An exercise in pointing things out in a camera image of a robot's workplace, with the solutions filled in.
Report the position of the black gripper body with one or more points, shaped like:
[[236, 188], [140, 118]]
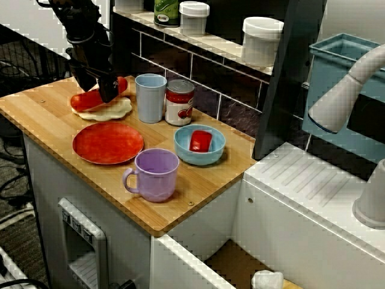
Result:
[[91, 54]]

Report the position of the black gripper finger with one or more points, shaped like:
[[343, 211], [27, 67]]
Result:
[[85, 79], [108, 88]]

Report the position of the red toy sausage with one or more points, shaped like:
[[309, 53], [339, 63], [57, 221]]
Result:
[[85, 100]]

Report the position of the light blue plastic cup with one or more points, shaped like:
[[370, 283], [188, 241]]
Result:
[[150, 102]]

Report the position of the red toy food piece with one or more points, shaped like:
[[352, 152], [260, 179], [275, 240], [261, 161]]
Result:
[[200, 141]]

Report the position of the white scalloped toy dough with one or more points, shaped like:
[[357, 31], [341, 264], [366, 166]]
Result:
[[115, 111]]

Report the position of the red round plate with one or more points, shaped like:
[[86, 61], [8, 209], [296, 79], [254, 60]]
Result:
[[108, 143]]

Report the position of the tomato soup can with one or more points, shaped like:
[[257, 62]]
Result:
[[180, 105]]

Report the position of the green labelled can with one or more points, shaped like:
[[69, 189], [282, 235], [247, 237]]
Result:
[[167, 13]]

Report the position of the purple plastic mug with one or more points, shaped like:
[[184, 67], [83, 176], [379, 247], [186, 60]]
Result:
[[156, 180]]

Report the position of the small white lidded jar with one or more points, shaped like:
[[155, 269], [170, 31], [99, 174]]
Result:
[[194, 21]]

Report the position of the light blue bowl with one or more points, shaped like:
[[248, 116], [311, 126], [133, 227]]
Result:
[[200, 157]]

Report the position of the large white lidded jar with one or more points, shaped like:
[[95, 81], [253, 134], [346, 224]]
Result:
[[261, 42]]

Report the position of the blue plastic dish bin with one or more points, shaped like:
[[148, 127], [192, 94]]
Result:
[[331, 75]]

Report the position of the grey toy faucet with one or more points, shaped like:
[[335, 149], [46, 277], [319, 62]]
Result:
[[334, 102]]

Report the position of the white toy kitchen cabinet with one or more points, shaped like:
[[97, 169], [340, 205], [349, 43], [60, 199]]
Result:
[[300, 241]]

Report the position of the white crumpled object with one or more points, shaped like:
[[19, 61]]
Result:
[[267, 280]]

